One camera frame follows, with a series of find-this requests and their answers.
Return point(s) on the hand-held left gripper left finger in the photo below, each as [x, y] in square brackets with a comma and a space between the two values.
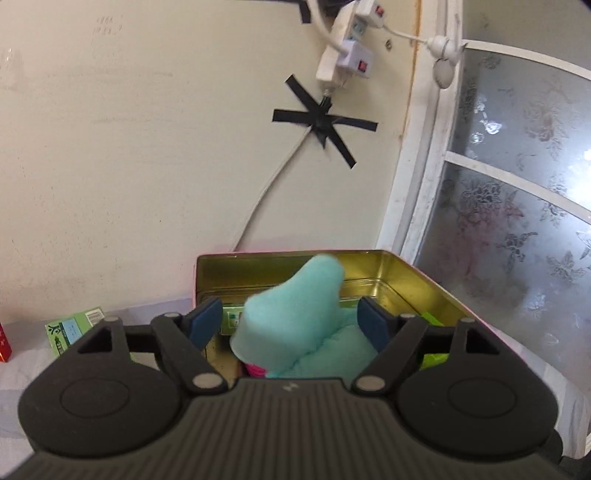
[205, 323]

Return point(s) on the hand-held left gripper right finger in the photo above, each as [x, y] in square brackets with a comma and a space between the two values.
[371, 323]

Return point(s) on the pink tin box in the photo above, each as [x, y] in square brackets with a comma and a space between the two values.
[369, 272]

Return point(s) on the magenta cardboard box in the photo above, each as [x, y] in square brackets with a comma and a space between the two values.
[256, 370]

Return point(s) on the teal plush toy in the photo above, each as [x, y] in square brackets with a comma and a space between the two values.
[295, 304]

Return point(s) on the lime green box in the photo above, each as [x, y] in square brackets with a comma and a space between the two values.
[434, 361]

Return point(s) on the green box with blue picture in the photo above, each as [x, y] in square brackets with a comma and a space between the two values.
[69, 330]

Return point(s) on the white framed frosted window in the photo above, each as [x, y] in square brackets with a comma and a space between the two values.
[508, 207]

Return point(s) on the striped bed sheet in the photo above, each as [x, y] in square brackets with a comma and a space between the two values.
[27, 383]

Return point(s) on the red cardboard box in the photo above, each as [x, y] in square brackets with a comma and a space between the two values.
[4, 344]

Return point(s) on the black tape cross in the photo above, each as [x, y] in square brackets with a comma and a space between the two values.
[323, 122]

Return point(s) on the white power strip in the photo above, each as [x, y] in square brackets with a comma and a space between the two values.
[334, 50]

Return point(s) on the black tape strips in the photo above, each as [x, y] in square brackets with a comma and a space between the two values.
[304, 14]

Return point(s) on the white adapter with red switch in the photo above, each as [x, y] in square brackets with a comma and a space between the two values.
[358, 57]
[371, 11]

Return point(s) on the white wall hook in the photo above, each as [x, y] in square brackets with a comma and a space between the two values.
[444, 60]

